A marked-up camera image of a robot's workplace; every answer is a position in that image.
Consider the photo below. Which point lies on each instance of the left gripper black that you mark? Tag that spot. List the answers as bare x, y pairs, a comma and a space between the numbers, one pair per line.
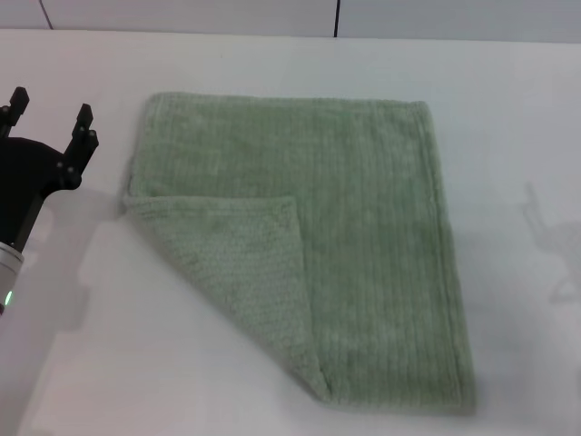
27, 168

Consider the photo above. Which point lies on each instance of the green ribbed towel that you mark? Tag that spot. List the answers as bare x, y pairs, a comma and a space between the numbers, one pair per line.
363, 227

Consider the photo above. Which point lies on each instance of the black vertical wall strip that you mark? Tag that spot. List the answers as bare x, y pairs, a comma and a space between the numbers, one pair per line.
337, 18

